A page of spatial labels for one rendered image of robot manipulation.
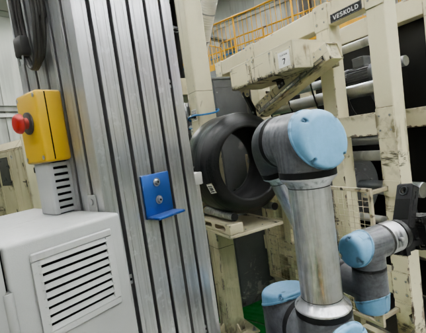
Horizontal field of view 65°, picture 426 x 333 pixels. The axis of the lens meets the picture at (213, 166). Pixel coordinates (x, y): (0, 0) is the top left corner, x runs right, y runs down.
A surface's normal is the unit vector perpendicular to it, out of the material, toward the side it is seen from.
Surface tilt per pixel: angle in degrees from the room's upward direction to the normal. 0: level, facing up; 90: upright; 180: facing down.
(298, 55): 90
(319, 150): 82
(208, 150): 74
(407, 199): 62
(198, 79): 90
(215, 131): 57
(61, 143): 90
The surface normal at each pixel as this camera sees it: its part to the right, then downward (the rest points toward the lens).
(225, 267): 0.47, 0.00
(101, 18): 0.77, -0.06
